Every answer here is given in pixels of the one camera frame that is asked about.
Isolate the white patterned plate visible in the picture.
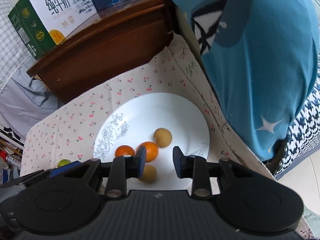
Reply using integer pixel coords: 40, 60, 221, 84
93, 92, 210, 190

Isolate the cherry print cloth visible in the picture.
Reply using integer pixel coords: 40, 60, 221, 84
20, 34, 275, 198

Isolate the brown wooden nightstand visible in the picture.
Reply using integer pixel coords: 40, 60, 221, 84
26, 0, 175, 105

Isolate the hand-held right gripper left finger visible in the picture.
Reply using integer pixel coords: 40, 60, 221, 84
75, 145, 147, 199

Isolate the green and white milk carton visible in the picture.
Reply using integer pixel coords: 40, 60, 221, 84
7, 0, 101, 61

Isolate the houndstooth patterned cloth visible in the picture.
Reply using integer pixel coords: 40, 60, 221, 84
273, 79, 320, 181

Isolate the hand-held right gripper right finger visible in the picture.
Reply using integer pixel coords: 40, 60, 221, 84
173, 146, 244, 197

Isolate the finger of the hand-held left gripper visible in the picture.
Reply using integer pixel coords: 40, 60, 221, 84
0, 162, 82, 188

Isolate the light blue striped shirt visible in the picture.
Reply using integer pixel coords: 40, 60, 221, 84
0, 69, 66, 140

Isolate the grey checkered cloth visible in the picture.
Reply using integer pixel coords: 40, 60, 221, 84
0, 0, 35, 93

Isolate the pile of assorted clutter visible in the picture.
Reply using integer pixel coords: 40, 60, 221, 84
0, 124, 27, 180

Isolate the orange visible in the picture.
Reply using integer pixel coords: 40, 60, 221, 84
115, 145, 136, 158
137, 142, 159, 163

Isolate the brown round fruit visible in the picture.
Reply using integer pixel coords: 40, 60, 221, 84
153, 128, 173, 147
137, 164, 157, 183

